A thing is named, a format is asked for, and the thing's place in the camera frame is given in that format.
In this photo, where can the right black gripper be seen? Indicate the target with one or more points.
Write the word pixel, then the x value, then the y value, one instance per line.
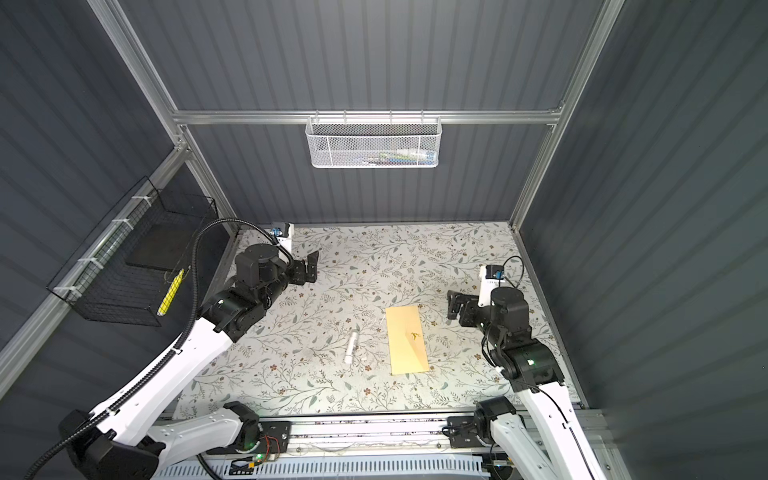
pixel 470 304

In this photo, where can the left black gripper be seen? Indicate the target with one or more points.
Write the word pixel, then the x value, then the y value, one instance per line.
pixel 299 276

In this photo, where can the tan kraft envelope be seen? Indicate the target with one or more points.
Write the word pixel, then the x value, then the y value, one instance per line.
pixel 406 341

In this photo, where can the white glue stick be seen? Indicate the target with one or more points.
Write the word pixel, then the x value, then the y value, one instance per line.
pixel 351 347

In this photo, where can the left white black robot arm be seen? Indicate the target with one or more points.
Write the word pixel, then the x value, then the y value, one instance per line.
pixel 120 438

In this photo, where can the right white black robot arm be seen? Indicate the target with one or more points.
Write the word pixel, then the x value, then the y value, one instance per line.
pixel 535 376

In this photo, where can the black foam pad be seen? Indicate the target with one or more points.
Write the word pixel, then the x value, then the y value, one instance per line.
pixel 163 248

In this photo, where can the pens in white basket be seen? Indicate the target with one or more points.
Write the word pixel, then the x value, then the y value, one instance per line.
pixel 402 158

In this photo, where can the yellow marker pen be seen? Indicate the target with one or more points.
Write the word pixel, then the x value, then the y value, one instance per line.
pixel 171 292

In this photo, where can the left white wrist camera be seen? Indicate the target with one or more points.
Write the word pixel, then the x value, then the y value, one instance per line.
pixel 283 233

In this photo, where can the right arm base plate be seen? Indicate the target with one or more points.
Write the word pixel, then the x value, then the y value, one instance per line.
pixel 462 433

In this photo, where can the white wire basket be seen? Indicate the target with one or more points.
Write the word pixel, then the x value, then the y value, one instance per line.
pixel 338 145

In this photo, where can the aluminium mounting rail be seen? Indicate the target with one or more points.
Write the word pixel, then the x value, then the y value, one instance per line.
pixel 372 433

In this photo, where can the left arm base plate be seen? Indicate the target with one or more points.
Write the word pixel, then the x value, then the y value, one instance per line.
pixel 270 437

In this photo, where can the white ventilated cable duct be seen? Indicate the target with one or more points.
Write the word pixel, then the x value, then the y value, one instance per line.
pixel 443 466

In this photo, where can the black wire basket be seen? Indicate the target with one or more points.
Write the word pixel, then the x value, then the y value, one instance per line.
pixel 131 272

